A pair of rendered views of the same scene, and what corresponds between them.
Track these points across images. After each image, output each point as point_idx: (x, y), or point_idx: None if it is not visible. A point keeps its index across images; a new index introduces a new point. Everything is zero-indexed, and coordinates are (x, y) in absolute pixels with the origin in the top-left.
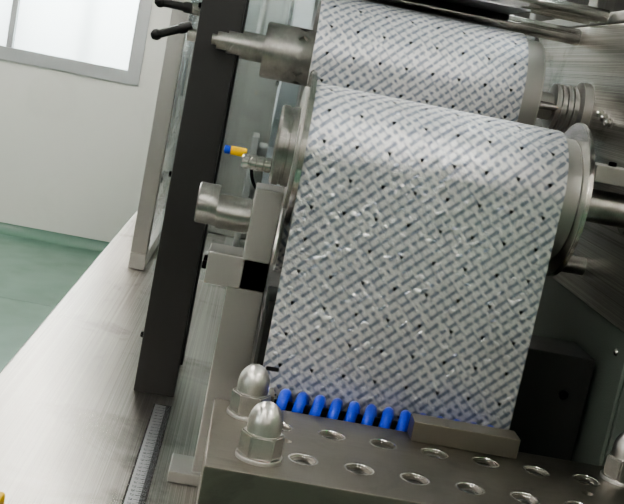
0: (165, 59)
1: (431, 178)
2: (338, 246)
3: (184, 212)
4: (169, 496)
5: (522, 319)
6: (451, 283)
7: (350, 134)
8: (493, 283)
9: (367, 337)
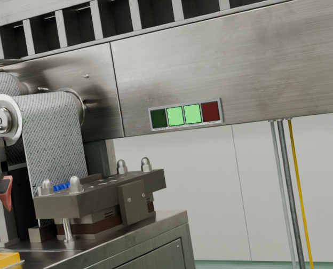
0: None
1: (49, 112)
2: (36, 141)
3: None
4: (14, 246)
5: (80, 144)
6: (63, 141)
7: (27, 107)
8: (71, 137)
9: (51, 165)
